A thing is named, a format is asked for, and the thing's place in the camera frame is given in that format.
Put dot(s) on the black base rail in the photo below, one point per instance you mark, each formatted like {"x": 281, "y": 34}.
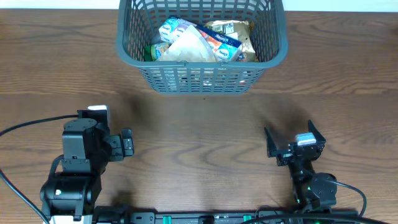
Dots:
{"x": 126, "y": 215}

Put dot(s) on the green lid jar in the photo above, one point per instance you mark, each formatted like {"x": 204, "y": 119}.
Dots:
{"x": 155, "y": 51}

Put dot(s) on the grey plastic lattice basket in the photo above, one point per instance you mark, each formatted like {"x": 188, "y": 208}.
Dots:
{"x": 138, "y": 26}

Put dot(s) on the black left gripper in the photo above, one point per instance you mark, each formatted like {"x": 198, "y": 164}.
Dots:
{"x": 121, "y": 150}

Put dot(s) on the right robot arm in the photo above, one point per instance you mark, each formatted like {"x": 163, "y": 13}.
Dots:
{"x": 312, "y": 191}

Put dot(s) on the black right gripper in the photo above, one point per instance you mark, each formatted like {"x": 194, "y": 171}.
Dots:
{"x": 284, "y": 157}

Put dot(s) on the colourful tissue multipack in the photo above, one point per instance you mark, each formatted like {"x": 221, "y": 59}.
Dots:
{"x": 225, "y": 48}

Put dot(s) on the gold foil food bag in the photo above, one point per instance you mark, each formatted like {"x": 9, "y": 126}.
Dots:
{"x": 239, "y": 30}

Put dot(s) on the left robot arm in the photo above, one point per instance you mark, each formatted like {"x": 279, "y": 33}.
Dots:
{"x": 74, "y": 181}

